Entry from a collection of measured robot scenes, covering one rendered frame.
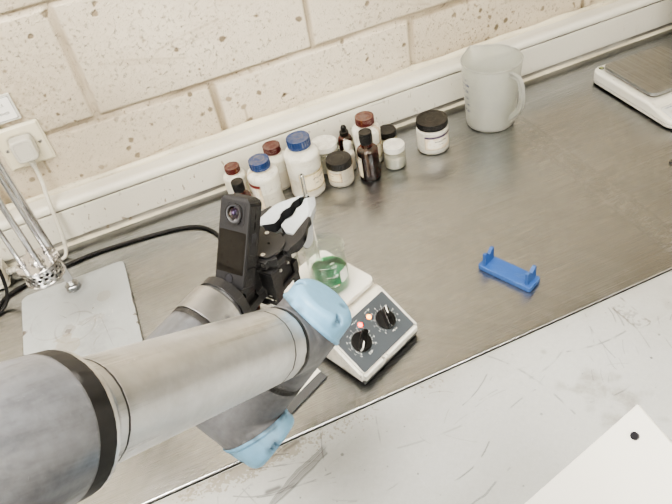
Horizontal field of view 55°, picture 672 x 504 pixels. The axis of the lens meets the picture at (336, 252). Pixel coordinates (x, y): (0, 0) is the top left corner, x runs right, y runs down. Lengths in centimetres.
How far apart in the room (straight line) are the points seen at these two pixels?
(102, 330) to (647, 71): 124
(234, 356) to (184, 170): 87
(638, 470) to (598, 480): 4
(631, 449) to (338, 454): 39
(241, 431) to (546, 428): 43
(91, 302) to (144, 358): 79
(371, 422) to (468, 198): 52
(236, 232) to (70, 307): 56
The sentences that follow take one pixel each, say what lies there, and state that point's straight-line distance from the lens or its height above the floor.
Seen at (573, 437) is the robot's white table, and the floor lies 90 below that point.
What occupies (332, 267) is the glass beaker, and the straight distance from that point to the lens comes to 94.
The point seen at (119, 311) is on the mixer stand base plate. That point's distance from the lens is 121.
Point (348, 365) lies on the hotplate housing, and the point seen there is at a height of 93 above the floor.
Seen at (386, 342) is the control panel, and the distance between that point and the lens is 98.
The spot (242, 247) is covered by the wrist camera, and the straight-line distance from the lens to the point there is 77.
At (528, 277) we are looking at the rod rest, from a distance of 108.
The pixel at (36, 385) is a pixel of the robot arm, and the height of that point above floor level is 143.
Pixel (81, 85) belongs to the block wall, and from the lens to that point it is 131.
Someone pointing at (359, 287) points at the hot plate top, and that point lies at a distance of 99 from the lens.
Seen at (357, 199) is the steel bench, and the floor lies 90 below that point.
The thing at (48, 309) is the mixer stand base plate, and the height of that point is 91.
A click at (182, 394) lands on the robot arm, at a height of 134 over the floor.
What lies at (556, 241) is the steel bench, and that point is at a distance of 119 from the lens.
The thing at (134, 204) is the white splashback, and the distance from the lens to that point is 138.
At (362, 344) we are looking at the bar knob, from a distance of 95.
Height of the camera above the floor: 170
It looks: 42 degrees down
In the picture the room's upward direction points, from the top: 11 degrees counter-clockwise
